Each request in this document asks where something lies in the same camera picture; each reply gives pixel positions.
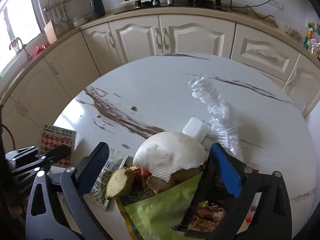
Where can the wooden cutting board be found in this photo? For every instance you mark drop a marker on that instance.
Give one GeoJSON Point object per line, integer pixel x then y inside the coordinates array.
{"type": "Point", "coordinates": [50, 31]}

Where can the white barcode snack packet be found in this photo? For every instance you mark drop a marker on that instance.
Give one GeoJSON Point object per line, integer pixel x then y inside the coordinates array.
{"type": "Point", "coordinates": [107, 176]}

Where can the steel kitchen faucet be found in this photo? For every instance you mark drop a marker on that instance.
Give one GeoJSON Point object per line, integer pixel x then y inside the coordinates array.
{"type": "Point", "coordinates": [23, 47]}

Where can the pink white bowl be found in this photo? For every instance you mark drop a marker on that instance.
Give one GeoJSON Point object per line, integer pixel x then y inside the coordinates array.
{"type": "Point", "coordinates": [290, 31]}

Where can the black electric kettle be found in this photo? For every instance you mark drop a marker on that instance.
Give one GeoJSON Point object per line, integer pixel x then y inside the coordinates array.
{"type": "Point", "coordinates": [97, 7]}

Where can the white wall outlet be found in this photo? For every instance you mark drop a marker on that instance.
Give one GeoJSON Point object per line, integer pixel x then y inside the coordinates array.
{"type": "Point", "coordinates": [277, 3]}

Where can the red checkered snack packet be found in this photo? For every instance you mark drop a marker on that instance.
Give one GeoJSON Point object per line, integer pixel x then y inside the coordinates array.
{"type": "Point", "coordinates": [56, 136]}

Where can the wall utensil rack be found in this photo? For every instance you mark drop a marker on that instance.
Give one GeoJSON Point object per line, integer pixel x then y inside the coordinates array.
{"type": "Point", "coordinates": [57, 7]}

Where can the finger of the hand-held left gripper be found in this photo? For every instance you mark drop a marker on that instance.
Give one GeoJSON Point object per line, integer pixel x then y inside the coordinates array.
{"type": "Point", "coordinates": [22, 152]}
{"type": "Point", "coordinates": [60, 152]}

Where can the light green snack wrapper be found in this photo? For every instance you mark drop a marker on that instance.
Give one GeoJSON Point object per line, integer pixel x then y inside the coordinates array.
{"type": "Point", "coordinates": [160, 210]}

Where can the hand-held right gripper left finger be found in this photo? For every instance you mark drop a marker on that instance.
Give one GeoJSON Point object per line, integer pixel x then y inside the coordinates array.
{"type": "Point", "coordinates": [93, 165]}

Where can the yellow printed snack bag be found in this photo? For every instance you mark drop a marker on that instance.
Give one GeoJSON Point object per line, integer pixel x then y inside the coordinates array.
{"type": "Point", "coordinates": [136, 192]}

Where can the dark brown snack packet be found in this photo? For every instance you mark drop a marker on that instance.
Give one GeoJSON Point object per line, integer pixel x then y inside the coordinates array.
{"type": "Point", "coordinates": [212, 210]}

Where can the ginger root piece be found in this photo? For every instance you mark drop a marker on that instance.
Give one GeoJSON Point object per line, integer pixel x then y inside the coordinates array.
{"type": "Point", "coordinates": [160, 181]}
{"type": "Point", "coordinates": [117, 183]}

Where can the small white plastic cup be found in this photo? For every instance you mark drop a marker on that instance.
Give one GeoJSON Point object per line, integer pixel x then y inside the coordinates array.
{"type": "Point", "coordinates": [196, 128]}

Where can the red plastic basin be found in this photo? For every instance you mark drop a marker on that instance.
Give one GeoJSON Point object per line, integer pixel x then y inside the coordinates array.
{"type": "Point", "coordinates": [40, 51]}

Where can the black gas stove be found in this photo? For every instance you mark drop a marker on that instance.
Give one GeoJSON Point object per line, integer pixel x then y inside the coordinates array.
{"type": "Point", "coordinates": [175, 3]}

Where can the clear plastic wrap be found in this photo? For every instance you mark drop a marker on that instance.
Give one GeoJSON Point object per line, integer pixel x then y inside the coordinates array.
{"type": "Point", "coordinates": [217, 110]}

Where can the group of condiment bottles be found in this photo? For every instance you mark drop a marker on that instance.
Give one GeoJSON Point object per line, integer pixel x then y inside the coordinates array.
{"type": "Point", "coordinates": [312, 40]}

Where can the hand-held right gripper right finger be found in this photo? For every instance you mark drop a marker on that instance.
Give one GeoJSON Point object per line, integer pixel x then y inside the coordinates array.
{"type": "Point", "coordinates": [226, 170]}

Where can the round white marble table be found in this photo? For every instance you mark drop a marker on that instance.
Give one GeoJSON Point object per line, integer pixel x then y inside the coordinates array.
{"type": "Point", "coordinates": [155, 92]}

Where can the stack of white bowls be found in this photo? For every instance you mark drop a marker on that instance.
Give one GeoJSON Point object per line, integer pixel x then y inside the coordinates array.
{"type": "Point", "coordinates": [81, 21]}

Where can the kitchen window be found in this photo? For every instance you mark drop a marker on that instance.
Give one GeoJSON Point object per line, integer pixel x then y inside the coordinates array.
{"type": "Point", "coordinates": [17, 17]}

